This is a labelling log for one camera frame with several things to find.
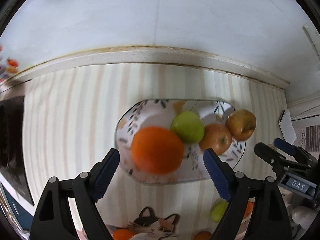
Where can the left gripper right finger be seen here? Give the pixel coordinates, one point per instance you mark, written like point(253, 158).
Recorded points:
point(221, 174)

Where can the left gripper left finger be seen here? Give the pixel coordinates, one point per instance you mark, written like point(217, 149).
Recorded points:
point(102, 173)

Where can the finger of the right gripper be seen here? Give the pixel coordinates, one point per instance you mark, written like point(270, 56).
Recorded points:
point(277, 161)
point(298, 153)

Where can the green apple front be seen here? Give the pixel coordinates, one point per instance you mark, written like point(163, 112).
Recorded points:
point(218, 210)

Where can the green apple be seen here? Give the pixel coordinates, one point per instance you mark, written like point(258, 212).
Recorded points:
point(218, 210)
point(188, 126)

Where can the red apple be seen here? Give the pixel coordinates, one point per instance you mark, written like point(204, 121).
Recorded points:
point(217, 137)
point(241, 124)

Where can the green apple back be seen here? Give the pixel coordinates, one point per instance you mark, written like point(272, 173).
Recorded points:
point(188, 126)

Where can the large orange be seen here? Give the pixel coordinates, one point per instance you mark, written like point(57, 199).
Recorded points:
point(157, 150)

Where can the small orange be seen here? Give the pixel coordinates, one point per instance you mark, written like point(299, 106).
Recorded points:
point(123, 234)

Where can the small brown-red apple front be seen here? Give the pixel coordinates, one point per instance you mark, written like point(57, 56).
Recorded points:
point(203, 235)

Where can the striped tablecloth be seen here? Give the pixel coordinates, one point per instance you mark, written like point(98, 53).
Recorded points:
point(70, 118)

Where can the cat-shaped mat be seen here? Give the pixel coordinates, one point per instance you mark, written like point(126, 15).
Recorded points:
point(149, 226)

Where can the floral ceramic plate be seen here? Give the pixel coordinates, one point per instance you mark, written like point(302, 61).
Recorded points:
point(161, 113)

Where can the black gas stove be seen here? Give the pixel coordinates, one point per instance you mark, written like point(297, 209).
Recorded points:
point(12, 165)

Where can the colourful wall sticker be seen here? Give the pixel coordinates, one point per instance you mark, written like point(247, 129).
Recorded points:
point(8, 66)

